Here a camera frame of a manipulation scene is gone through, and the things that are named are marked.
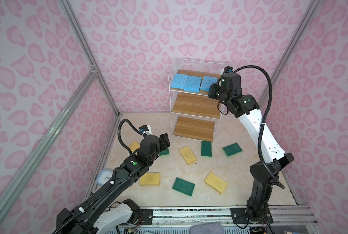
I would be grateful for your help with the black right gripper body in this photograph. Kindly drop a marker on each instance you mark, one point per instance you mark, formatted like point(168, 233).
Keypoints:
point(215, 91)

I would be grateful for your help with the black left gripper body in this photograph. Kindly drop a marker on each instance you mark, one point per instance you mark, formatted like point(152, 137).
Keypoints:
point(163, 143)

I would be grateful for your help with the blue sponge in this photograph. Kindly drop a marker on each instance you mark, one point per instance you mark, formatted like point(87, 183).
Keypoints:
point(193, 84)
point(207, 82)
point(179, 81)

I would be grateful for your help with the small yellow sponge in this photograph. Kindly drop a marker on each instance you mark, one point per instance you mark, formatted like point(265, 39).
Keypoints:
point(134, 146)

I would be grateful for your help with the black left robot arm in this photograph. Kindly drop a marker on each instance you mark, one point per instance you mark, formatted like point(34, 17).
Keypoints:
point(82, 219)

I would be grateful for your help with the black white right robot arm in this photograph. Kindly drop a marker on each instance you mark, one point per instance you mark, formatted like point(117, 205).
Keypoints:
point(272, 157)

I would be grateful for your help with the green scouring pad left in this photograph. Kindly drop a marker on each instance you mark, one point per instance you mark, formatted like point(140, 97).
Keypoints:
point(164, 153)

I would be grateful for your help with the green scouring pad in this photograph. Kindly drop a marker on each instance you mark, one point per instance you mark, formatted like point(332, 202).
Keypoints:
point(183, 186)
point(164, 153)

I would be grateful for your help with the green sponge middle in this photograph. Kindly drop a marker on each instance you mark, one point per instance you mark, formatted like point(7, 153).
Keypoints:
point(206, 148)

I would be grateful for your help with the green sponge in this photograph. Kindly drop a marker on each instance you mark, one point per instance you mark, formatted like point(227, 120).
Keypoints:
point(232, 149)
point(206, 148)

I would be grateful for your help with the green scouring pad front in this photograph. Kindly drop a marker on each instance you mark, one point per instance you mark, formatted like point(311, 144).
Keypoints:
point(183, 186)

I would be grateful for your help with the green sponge right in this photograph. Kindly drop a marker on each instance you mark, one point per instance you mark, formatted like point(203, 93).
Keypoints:
point(232, 149)

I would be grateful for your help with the light blue kitchen timer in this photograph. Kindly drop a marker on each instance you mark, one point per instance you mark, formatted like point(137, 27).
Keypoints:
point(104, 176)

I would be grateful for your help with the grey chair back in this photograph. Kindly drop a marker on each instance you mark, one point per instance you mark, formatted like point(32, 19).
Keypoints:
point(207, 228)

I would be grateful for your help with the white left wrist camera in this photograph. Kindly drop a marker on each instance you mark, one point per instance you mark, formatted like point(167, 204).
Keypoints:
point(145, 130)

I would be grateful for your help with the white wire wooden shelf rack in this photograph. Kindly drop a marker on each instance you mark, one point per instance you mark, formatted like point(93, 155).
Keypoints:
point(193, 114)

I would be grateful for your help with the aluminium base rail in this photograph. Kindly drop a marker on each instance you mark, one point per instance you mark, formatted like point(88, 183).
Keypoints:
point(281, 219)

